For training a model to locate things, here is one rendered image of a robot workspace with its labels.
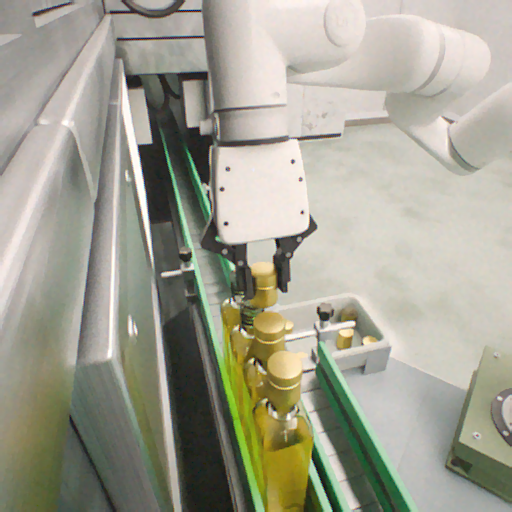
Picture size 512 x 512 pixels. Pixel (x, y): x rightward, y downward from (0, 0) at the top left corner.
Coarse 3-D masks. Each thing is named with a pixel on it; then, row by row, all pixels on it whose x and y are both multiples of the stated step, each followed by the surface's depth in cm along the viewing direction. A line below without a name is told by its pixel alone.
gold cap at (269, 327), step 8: (264, 312) 42; (272, 312) 42; (256, 320) 41; (264, 320) 41; (272, 320) 41; (280, 320) 41; (256, 328) 41; (264, 328) 40; (272, 328) 40; (280, 328) 40; (256, 336) 41; (264, 336) 40; (272, 336) 40; (280, 336) 41; (256, 344) 42; (264, 344) 41; (272, 344) 41; (280, 344) 41; (256, 352) 43; (264, 352) 42; (272, 352) 42; (264, 360) 42
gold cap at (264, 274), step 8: (256, 264) 46; (264, 264) 46; (272, 264) 46; (256, 272) 44; (264, 272) 44; (272, 272) 44; (256, 280) 44; (264, 280) 44; (272, 280) 44; (256, 288) 44; (264, 288) 44; (272, 288) 45; (256, 296) 45; (264, 296) 45; (272, 296) 45; (256, 304) 46; (264, 304) 45; (272, 304) 46
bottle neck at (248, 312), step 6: (240, 300) 47; (246, 300) 48; (240, 306) 47; (246, 306) 46; (252, 306) 46; (240, 312) 47; (246, 312) 46; (252, 312) 46; (258, 312) 46; (240, 318) 48; (246, 318) 47; (252, 318) 47; (246, 324) 47; (252, 324) 47; (246, 330) 48; (252, 330) 48; (246, 336) 49; (252, 336) 48
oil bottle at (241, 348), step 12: (240, 324) 51; (240, 336) 49; (240, 348) 48; (252, 348) 48; (240, 360) 48; (240, 372) 49; (240, 384) 51; (240, 396) 52; (240, 408) 54; (240, 420) 56
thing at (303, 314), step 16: (288, 304) 91; (304, 304) 91; (336, 304) 94; (352, 304) 95; (304, 320) 94; (336, 320) 97; (368, 320) 89; (336, 336) 93; (384, 336) 83; (304, 352) 89; (336, 352) 79; (352, 352) 80
